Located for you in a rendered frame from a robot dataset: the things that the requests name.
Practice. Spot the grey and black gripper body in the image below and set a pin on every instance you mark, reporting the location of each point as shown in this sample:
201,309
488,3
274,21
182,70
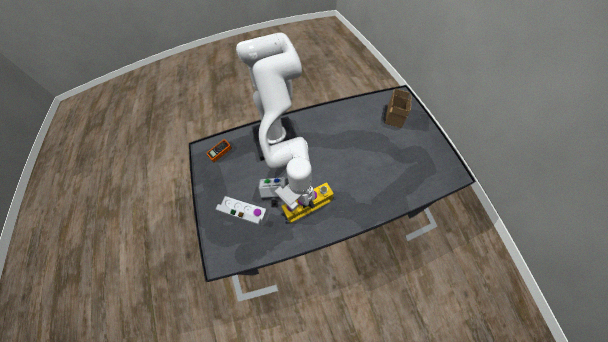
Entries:
305,198

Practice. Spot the small brown cardboard box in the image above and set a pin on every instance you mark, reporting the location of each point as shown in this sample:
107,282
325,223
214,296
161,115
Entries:
398,115

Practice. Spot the orange pocket multimeter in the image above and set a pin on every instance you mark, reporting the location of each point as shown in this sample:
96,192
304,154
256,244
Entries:
219,150

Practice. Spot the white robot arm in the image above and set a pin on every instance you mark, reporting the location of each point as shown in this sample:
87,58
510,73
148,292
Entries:
272,74

